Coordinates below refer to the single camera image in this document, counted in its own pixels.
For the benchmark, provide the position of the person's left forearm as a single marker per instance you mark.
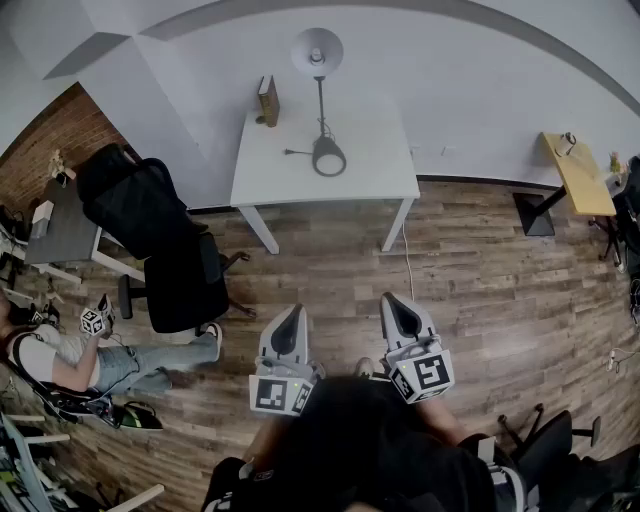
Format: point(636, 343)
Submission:
point(260, 440)

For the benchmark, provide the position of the black swivel chair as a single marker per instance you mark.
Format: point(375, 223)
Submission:
point(550, 445)

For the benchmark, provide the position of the dried flower bunch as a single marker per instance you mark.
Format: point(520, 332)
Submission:
point(56, 162)

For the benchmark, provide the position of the grey side desk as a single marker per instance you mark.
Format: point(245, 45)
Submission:
point(60, 235)

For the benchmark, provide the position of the person's shoe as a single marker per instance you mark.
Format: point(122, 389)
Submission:
point(364, 367)

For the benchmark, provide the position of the grey desk lamp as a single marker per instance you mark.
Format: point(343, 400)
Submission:
point(302, 50)

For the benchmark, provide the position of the wooden leg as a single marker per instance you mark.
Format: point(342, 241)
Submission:
point(137, 497)

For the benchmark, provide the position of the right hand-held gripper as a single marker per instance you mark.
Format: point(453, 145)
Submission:
point(430, 372)

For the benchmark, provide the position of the yellow wooden table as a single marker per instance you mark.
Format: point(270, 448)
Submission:
point(587, 185)

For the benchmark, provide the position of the brown hardcover book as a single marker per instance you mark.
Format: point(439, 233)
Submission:
point(269, 102)

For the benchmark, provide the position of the person's black shirt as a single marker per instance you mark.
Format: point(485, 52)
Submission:
point(360, 440)

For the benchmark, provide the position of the white box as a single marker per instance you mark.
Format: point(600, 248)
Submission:
point(41, 217)

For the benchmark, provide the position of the white mug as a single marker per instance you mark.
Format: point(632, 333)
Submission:
point(565, 145)

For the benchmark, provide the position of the black table base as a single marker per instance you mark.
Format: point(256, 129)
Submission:
point(537, 215)

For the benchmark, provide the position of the black office chair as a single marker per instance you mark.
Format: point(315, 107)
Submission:
point(150, 215)

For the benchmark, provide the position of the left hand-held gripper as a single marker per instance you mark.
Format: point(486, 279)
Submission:
point(270, 395)

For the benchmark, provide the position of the person's right forearm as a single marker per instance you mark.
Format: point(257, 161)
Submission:
point(442, 420)

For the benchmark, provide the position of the white power strip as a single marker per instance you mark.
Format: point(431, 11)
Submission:
point(611, 360)

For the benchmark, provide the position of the white table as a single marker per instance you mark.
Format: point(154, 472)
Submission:
point(370, 165)

